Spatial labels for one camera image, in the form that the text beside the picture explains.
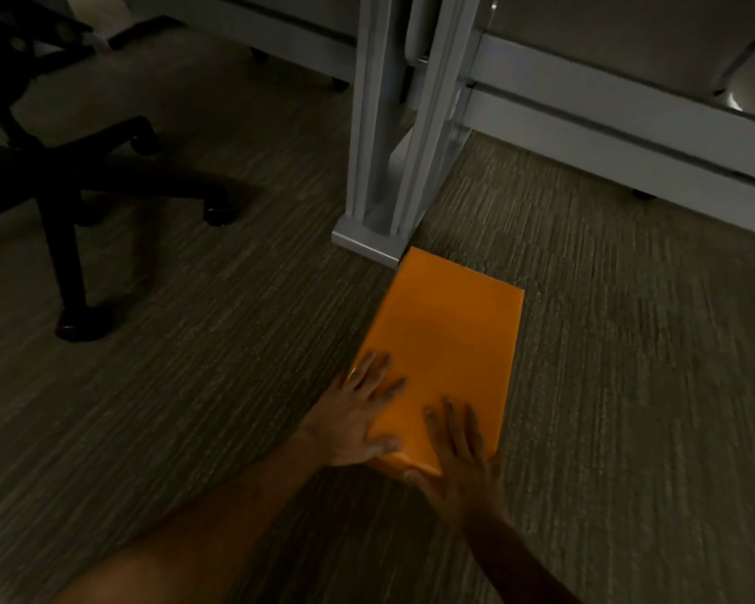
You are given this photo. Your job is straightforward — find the person's left hand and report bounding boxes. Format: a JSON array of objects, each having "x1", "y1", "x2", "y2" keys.
[{"x1": 294, "y1": 351, "x2": 410, "y2": 470}]

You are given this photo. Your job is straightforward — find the person's right hand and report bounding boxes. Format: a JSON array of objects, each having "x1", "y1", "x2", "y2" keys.
[{"x1": 404, "y1": 398, "x2": 505, "y2": 530}]

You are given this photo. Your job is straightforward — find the orange cardboard box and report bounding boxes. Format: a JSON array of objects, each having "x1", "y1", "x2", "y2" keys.
[{"x1": 350, "y1": 246, "x2": 526, "y2": 479}]

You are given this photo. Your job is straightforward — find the person's right forearm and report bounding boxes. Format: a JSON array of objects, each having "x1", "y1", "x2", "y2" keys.
[{"x1": 461, "y1": 513, "x2": 583, "y2": 604}]

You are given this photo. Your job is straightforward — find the person's left forearm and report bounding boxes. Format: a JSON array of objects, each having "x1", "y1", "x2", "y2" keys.
[{"x1": 53, "y1": 432, "x2": 322, "y2": 604}]

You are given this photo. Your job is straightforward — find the black office chair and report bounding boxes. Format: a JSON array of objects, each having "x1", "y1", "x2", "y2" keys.
[{"x1": 0, "y1": 0, "x2": 238, "y2": 344}]

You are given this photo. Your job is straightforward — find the long grey partition panel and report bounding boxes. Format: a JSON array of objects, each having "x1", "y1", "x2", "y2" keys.
[{"x1": 456, "y1": 0, "x2": 755, "y2": 243}]

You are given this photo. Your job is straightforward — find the short grey partition panel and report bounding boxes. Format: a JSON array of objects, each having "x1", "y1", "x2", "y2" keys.
[{"x1": 108, "y1": 0, "x2": 367, "y2": 92}]

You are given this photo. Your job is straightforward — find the grey partition corner post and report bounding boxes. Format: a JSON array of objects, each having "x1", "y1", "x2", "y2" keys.
[{"x1": 331, "y1": 0, "x2": 499, "y2": 269}]

